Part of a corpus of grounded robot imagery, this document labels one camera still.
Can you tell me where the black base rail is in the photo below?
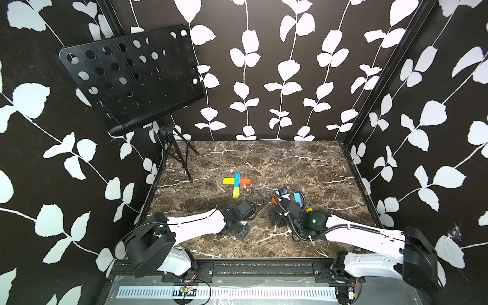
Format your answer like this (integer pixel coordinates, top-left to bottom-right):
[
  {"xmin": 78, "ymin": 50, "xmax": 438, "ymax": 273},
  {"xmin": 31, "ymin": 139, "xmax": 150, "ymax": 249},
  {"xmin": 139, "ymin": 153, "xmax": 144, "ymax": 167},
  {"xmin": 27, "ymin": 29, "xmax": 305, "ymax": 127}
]
[{"xmin": 182, "ymin": 258, "xmax": 416, "ymax": 285}]

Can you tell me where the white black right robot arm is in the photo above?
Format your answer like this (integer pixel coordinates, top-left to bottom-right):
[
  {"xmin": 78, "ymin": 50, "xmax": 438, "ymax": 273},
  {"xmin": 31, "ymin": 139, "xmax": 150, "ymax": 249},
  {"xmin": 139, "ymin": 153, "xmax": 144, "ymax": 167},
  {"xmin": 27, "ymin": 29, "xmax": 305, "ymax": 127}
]
[{"xmin": 271, "ymin": 207, "xmax": 445, "ymax": 292}]

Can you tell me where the cyan block group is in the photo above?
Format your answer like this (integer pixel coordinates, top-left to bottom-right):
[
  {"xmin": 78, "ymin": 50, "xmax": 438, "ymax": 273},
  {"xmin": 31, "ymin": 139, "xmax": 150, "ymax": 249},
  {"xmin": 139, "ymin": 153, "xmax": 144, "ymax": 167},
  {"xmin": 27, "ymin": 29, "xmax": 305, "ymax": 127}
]
[
  {"xmin": 234, "ymin": 174, "xmax": 241, "ymax": 188},
  {"xmin": 294, "ymin": 193, "xmax": 304, "ymax": 208}
]

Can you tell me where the light yellow-green block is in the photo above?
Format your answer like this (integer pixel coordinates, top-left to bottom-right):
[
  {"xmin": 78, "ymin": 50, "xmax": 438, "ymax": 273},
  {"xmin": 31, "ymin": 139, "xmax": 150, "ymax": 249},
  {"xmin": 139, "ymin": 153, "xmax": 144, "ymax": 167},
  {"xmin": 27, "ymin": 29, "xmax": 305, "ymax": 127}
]
[{"xmin": 233, "ymin": 187, "xmax": 240, "ymax": 199}]

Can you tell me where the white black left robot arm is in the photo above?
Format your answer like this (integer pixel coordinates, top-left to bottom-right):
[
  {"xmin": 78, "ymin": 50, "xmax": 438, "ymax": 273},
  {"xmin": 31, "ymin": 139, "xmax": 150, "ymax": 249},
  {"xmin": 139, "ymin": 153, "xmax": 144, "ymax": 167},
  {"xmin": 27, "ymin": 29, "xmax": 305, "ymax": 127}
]
[{"xmin": 121, "ymin": 200, "xmax": 257, "ymax": 278}]

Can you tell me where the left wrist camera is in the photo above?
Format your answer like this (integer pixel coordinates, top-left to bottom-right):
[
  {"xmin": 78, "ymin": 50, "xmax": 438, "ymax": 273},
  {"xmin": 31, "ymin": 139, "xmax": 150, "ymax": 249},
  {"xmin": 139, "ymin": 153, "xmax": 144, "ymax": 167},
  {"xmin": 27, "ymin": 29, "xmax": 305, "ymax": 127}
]
[{"xmin": 236, "ymin": 200, "xmax": 256, "ymax": 221}]

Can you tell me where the red-orange small block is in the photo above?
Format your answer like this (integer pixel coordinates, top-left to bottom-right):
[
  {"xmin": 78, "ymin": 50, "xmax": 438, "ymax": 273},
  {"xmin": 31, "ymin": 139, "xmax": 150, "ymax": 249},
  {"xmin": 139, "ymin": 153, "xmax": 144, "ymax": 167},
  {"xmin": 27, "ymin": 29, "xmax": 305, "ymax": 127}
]
[{"xmin": 240, "ymin": 179, "xmax": 252, "ymax": 186}]

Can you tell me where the black perforated music stand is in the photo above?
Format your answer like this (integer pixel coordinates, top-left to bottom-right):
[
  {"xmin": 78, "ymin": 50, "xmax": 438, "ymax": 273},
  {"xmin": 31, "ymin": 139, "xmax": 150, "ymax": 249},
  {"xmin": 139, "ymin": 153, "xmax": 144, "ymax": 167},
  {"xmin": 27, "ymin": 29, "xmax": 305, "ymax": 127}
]
[{"xmin": 58, "ymin": 24, "xmax": 207, "ymax": 184}]

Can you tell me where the white slotted cable duct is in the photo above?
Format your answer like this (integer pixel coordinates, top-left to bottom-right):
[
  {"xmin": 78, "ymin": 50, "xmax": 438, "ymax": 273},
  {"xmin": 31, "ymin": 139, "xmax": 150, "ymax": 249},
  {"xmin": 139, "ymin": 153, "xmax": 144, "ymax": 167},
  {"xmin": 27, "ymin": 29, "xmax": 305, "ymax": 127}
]
[{"xmin": 115, "ymin": 286, "xmax": 338, "ymax": 302}]

